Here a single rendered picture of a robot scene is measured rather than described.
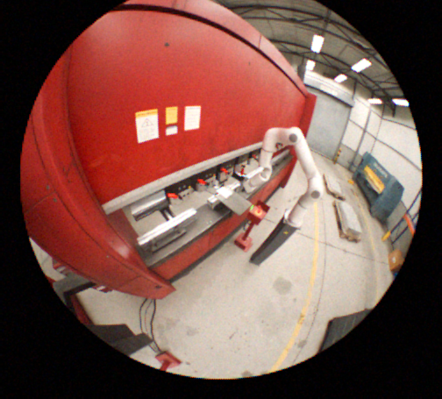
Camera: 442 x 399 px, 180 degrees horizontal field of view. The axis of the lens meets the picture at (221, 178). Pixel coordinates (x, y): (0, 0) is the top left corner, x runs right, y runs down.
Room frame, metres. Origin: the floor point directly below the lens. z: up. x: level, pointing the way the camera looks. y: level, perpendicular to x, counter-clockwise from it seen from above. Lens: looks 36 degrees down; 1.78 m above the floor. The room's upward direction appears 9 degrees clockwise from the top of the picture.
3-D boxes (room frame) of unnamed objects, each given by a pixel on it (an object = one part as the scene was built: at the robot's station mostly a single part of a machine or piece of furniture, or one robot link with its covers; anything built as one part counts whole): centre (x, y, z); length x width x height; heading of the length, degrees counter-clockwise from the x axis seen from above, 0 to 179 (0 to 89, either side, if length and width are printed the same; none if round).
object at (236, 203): (0.79, -0.14, 1.00); 0.26 x 0.18 x 0.01; 51
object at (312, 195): (0.62, -0.66, 1.30); 0.19 x 0.12 x 0.24; 151
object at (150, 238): (0.45, 0.32, 0.92); 0.50 x 0.06 x 0.10; 141
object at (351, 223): (1.35, -3.36, 0.20); 1.01 x 0.63 x 0.12; 159
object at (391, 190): (2.66, -6.73, 0.87); 3.02 x 1.35 x 1.75; 155
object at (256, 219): (0.92, -0.46, 0.75); 0.20 x 0.16 x 0.18; 143
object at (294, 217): (0.65, -0.67, 1.09); 0.19 x 0.19 x 0.18
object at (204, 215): (1.36, -0.46, 0.85); 3.00 x 0.21 x 0.04; 141
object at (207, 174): (0.70, 0.12, 1.26); 0.15 x 0.09 x 0.17; 141
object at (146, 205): (1.38, -0.04, 0.93); 2.30 x 0.14 x 0.10; 141
